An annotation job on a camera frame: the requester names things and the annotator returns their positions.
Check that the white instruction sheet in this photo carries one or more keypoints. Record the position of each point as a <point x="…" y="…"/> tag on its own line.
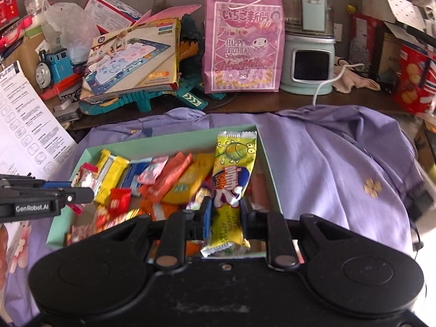
<point x="30" y="126"/>

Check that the brown cardboard box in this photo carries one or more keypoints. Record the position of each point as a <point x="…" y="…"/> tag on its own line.
<point x="25" y="54"/>

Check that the purple snack packet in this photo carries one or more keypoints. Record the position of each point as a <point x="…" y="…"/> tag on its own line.
<point x="197" y="197"/>

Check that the pink white candy packet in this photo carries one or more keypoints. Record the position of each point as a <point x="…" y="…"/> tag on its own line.
<point x="153" y="172"/>

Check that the orange snack packet silver seam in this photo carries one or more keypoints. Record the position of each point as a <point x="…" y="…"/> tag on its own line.
<point x="160" y="211"/>

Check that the red snack packet white label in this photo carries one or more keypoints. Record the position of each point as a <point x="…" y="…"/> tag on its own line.
<point x="119" y="200"/>

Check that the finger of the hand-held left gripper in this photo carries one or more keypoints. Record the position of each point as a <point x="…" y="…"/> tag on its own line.
<point x="58" y="184"/>
<point x="81" y="195"/>

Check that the black white carton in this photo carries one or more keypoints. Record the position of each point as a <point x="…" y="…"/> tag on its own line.
<point x="70" y="101"/>

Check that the white plastic bag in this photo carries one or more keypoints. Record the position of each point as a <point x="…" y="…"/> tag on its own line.
<point x="68" y="24"/>

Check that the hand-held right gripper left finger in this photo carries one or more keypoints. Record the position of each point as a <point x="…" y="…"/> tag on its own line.
<point x="207" y="216"/>

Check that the white red toy box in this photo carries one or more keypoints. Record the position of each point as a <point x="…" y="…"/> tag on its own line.
<point x="112" y="8"/>

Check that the clear plastic cup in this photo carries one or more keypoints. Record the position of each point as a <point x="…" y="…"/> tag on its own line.
<point x="34" y="3"/>

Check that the yellow foil snack packet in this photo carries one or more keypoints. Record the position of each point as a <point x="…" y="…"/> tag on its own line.
<point x="110" y="173"/>

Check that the purple floral cloth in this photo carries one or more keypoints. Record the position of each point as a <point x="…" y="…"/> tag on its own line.
<point x="323" y="160"/>

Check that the white dotted cardboard flap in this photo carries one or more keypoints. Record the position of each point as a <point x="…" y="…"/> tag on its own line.
<point x="395" y="6"/>

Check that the teal plastic toy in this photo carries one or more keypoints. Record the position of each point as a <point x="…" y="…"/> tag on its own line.
<point x="153" y="98"/>

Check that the yellow mango snack bar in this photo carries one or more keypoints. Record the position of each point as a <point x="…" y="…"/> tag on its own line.
<point x="190" y="177"/>

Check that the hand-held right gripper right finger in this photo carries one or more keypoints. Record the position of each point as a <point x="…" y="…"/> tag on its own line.
<point x="247" y="218"/>

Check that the pink cardboard sheet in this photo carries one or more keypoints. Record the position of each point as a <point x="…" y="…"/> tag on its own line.
<point x="177" y="11"/>

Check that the blue snack packet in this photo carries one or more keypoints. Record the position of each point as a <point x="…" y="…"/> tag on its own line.
<point x="133" y="175"/>

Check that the dark green dinosaur toy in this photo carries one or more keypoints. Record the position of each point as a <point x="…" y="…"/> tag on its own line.
<point x="189" y="30"/>

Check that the red biscuit tin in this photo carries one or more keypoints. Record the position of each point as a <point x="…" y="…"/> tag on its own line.
<point x="417" y="78"/>

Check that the mint green kitchen appliance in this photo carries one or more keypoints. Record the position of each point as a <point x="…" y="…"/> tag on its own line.
<point x="308" y="58"/>

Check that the beige cloth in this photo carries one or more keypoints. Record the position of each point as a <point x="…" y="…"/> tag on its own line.
<point x="354" y="80"/>

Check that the pink toy glasses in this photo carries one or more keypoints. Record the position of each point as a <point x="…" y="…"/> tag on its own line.
<point x="17" y="30"/>

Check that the mint green cardboard box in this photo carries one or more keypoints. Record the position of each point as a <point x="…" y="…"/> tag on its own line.
<point x="58" y="231"/>

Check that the yellow-green cartoon candy packet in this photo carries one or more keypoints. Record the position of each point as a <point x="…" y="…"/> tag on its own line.
<point x="233" y="177"/>

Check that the small pink cartoon packet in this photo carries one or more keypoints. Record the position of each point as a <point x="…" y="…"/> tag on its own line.
<point x="85" y="175"/>

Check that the red-orange snack packet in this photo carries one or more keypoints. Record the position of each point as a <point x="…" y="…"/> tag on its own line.
<point x="172" y="177"/>

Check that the drawing mat toy box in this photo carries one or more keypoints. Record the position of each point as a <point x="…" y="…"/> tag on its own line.
<point x="136" y="58"/>

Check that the pink gift bag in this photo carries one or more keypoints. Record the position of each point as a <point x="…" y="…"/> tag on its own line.
<point x="243" y="44"/>

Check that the blue toy train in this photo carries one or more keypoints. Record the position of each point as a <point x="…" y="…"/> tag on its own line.
<point x="51" y="66"/>

